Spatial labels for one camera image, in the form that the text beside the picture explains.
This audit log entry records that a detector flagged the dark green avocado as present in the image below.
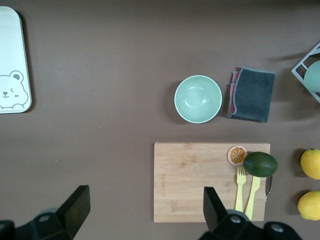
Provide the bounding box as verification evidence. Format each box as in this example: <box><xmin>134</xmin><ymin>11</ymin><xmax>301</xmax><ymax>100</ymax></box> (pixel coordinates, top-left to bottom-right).
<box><xmin>242</xmin><ymin>151</ymin><xmax>279</xmax><ymax>178</ymax></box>

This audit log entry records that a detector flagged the wooden cutting board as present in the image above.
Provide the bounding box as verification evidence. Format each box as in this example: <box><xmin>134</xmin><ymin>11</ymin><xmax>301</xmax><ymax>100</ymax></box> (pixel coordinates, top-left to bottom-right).
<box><xmin>153</xmin><ymin>142</ymin><xmax>273</xmax><ymax>223</ymax></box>

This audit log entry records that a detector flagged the yellow lemon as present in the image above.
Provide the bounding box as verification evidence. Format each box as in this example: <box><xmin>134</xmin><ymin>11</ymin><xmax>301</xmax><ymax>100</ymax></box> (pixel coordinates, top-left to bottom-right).
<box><xmin>297</xmin><ymin>190</ymin><xmax>320</xmax><ymax>221</ymax></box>
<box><xmin>300</xmin><ymin>148</ymin><xmax>320</xmax><ymax>180</ymax></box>

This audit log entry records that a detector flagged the yellow plastic fork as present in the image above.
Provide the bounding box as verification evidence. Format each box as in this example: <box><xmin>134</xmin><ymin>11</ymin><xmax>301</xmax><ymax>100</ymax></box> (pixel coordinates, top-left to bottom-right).
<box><xmin>234</xmin><ymin>165</ymin><xmax>247</xmax><ymax>212</ymax></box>

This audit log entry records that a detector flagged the cream bear print tray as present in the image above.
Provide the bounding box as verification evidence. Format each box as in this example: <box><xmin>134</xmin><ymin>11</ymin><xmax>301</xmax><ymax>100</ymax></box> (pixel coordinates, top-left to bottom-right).
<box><xmin>0</xmin><ymin>6</ymin><xmax>33</xmax><ymax>115</ymax></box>

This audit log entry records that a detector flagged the pale green cup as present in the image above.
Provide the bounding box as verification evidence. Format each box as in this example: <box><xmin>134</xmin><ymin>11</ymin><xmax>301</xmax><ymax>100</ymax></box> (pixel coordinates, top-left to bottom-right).
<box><xmin>303</xmin><ymin>59</ymin><xmax>320</xmax><ymax>93</ymax></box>

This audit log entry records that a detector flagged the pale green bowl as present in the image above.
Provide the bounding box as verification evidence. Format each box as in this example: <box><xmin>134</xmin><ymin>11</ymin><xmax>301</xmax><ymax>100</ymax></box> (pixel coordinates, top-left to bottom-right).
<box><xmin>174</xmin><ymin>74</ymin><xmax>223</xmax><ymax>124</ymax></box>

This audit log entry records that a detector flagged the pink folded cloth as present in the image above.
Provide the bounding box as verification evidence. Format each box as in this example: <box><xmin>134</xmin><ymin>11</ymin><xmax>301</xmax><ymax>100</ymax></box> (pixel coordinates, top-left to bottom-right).
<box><xmin>227</xmin><ymin>70</ymin><xmax>242</xmax><ymax>113</ymax></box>

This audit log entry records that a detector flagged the white wire rack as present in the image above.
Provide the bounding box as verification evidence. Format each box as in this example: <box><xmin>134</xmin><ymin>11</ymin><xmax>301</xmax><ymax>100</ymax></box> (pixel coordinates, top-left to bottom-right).
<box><xmin>291</xmin><ymin>41</ymin><xmax>320</xmax><ymax>104</ymax></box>

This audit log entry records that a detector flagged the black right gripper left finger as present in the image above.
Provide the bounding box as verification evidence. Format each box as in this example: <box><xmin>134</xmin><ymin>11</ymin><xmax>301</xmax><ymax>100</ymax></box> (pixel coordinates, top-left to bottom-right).
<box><xmin>0</xmin><ymin>185</ymin><xmax>91</xmax><ymax>240</ymax></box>

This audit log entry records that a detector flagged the orange slice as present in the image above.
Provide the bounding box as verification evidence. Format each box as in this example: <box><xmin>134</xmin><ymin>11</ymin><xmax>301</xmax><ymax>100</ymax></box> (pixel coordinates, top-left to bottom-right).
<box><xmin>226</xmin><ymin>144</ymin><xmax>248</xmax><ymax>166</ymax></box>

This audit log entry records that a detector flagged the yellow plastic knife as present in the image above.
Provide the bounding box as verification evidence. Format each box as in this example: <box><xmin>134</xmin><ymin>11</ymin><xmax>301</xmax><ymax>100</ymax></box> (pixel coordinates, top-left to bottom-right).
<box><xmin>244</xmin><ymin>175</ymin><xmax>262</xmax><ymax>221</ymax></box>

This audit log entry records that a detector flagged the grey folded cloth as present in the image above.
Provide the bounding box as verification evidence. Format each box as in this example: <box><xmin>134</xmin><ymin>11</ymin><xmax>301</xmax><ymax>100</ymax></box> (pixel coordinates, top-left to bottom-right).
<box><xmin>227</xmin><ymin>65</ymin><xmax>276</xmax><ymax>124</ymax></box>

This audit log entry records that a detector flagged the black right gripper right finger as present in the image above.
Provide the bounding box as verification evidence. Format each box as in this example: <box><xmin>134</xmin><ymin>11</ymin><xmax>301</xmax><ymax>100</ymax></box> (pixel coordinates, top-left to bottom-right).
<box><xmin>199</xmin><ymin>186</ymin><xmax>302</xmax><ymax>240</ymax></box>

